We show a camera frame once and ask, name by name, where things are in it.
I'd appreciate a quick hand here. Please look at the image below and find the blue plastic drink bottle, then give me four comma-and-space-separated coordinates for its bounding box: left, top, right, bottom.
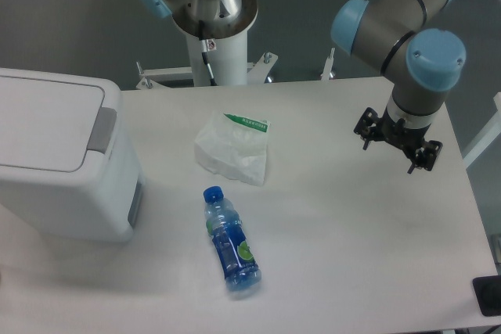
203, 186, 261, 299

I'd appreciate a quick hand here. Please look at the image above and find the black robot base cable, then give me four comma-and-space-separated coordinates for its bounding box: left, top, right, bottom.
197, 20, 218, 87

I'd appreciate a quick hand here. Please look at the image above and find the white base bracket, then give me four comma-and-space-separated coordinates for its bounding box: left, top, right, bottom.
247, 52, 279, 84
135, 61, 194, 90
320, 47, 336, 81

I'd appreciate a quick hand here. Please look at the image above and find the white right base bracket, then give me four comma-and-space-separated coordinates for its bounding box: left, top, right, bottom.
320, 47, 336, 81

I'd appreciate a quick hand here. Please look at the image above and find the grey lid push button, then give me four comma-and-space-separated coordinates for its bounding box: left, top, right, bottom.
87, 107, 117, 154

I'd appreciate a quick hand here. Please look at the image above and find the white trash can lid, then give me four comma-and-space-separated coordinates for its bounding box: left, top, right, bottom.
1, 77, 104, 172

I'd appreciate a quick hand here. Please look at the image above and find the white middle base bracket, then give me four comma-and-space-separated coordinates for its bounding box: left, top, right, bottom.
247, 52, 279, 84

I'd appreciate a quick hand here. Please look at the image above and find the white frame post right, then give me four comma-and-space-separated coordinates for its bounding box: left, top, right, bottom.
462, 92, 500, 169

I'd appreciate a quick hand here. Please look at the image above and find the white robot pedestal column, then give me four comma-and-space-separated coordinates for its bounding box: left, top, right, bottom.
185, 31, 247, 87

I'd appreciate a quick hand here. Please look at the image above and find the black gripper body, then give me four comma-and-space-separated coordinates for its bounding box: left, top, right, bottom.
377, 110, 428, 154

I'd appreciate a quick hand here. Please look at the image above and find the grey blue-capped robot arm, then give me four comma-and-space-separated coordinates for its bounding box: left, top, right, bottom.
140, 0, 466, 171

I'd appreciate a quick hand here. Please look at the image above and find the black device at table corner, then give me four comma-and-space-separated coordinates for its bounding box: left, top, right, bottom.
472, 275, 500, 317

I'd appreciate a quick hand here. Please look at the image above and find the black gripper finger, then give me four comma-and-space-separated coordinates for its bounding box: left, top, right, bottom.
354, 107, 380, 150
406, 140, 443, 174

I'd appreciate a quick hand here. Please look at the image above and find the white left base bracket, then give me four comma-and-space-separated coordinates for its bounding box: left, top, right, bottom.
135, 61, 194, 90

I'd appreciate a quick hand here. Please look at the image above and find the white trash can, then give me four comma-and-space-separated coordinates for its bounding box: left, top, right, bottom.
1, 68, 145, 242

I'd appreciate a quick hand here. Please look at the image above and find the white plastic tissue packet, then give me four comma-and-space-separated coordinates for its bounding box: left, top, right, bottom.
194, 112, 271, 186

